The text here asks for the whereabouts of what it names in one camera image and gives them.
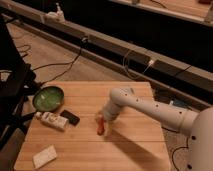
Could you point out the white object on rail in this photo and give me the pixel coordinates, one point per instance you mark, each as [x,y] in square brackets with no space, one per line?
[58,15]

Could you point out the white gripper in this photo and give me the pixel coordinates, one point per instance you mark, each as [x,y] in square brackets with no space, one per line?
[110,112]

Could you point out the black rectangular block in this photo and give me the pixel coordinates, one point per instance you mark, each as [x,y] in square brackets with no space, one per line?
[73,119]

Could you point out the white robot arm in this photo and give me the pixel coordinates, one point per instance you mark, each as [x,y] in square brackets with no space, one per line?
[197,126]

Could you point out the white bottle with label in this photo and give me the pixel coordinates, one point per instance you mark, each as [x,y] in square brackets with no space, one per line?
[52,120]

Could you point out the black chair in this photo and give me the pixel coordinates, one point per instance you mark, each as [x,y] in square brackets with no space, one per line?
[15,89]

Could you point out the white sponge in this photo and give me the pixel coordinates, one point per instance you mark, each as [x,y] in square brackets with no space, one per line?
[45,156]

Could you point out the green bowl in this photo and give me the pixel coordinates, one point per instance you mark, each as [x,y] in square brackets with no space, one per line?
[48,99]

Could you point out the blue box on floor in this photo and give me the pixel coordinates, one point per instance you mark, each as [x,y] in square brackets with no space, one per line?
[179,103]

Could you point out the grey metal rail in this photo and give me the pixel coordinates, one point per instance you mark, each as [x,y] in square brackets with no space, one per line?
[173,54]

